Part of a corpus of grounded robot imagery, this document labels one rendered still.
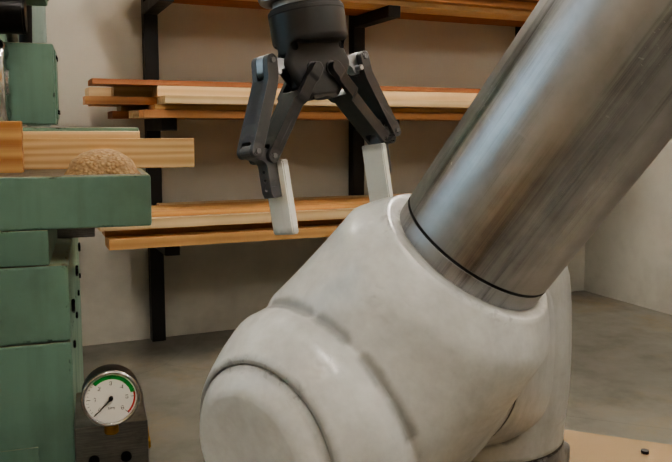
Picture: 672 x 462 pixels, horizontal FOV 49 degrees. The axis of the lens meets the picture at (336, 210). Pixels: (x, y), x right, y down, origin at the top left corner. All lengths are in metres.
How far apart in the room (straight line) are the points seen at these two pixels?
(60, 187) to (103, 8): 2.57
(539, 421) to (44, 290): 0.55
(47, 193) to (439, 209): 0.56
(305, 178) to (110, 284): 1.04
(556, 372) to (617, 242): 3.78
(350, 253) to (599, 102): 0.16
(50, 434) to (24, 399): 0.05
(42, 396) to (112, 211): 0.23
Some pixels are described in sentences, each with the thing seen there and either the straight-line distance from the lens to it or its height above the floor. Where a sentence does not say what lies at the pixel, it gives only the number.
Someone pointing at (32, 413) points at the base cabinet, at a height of 0.63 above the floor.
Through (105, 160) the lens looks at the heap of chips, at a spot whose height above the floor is 0.92.
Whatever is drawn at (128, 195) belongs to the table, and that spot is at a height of 0.88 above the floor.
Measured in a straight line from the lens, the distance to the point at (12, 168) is 0.96.
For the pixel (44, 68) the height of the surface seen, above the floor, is 1.04.
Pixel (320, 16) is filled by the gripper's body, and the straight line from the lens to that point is 0.70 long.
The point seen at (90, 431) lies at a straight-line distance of 0.90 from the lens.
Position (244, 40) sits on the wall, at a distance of 3.52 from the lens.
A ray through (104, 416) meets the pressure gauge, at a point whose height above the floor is 0.64.
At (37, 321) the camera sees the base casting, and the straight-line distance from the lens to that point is 0.90.
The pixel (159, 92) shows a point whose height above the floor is 1.10.
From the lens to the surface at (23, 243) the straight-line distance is 0.89.
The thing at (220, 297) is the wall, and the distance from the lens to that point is 3.55.
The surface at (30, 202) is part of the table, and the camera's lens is 0.88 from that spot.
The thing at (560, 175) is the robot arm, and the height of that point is 0.93.
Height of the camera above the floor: 0.95
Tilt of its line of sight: 6 degrees down
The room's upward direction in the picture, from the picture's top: straight up
